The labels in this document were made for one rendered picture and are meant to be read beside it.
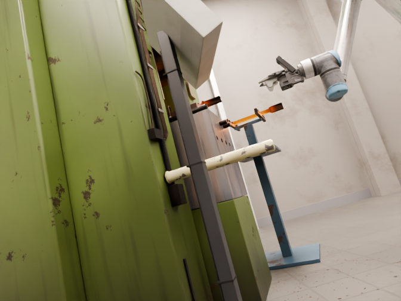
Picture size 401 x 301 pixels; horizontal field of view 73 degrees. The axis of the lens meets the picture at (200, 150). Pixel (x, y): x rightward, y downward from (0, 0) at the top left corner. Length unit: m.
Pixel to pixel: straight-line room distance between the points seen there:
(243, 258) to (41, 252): 0.83
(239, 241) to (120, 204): 0.54
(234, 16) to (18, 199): 4.20
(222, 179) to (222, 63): 3.28
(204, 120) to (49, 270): 0.90
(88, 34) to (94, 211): 0.79
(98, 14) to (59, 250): 1.03
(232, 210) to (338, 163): 3.25
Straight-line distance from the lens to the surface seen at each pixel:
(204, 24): 0.85
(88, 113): 1.31
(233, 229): 1.28
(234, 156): 1.03
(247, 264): 1.30
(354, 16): 1.70
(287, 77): 1.44
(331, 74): 1.44
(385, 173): 4.46
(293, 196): 4.06
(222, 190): 1.27
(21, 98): 1.47
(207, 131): 1.32
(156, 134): 1.12
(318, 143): 4.33
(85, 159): 1.29
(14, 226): 1.43
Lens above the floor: 0.47
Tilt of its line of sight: 11 degrees up
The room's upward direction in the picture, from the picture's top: 15 degrees counter-clockwise
